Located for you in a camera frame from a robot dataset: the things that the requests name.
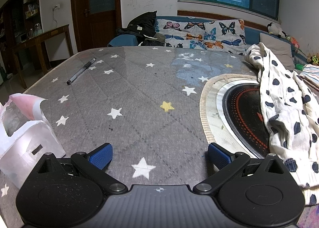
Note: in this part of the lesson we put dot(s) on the black white plush toy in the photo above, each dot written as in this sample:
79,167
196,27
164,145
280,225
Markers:
274,29

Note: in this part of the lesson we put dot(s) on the white pink tissue pack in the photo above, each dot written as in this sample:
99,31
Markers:
32,138

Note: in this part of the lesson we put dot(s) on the orange toy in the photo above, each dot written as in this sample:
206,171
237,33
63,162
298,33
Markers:
293,40

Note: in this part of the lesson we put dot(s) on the green toy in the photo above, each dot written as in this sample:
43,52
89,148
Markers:
314,59

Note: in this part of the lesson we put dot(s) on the glass pitcher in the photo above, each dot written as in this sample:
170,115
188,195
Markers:
37,29

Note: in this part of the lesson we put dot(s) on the white spotted garment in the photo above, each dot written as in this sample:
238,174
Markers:
281,108

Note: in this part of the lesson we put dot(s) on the black pen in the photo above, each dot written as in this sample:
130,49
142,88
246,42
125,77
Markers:
81,71

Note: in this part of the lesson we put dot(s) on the wooden side table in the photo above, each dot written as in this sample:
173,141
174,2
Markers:
49,34

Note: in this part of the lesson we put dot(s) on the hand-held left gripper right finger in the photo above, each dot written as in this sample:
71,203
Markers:
218,157

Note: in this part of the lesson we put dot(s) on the butterfly print pillow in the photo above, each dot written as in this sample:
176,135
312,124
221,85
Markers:
199,33

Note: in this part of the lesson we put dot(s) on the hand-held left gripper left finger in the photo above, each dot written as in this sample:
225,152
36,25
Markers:
101,157

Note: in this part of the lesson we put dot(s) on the dark wooden shelf cabinet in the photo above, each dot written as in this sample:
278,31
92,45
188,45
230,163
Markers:
22,13

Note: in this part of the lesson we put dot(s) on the brown wooden door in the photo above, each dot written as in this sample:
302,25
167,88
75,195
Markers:
99,18

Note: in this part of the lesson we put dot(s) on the grey star tablecloth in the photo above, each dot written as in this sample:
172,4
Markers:
124,88

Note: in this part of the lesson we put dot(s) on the blue sofa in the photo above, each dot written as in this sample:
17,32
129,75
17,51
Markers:
251,34

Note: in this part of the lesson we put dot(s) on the round black induction cooker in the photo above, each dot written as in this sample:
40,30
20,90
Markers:
239,108

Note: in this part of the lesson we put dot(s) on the white wall socket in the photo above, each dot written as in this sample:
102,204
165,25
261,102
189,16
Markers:
56,7

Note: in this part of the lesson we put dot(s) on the grey pillow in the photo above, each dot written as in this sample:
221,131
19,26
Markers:
276,46

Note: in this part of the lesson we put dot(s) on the striped folded cloth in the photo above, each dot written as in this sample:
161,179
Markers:
310,73

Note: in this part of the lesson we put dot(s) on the black jacket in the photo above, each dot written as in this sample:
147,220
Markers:
140,24

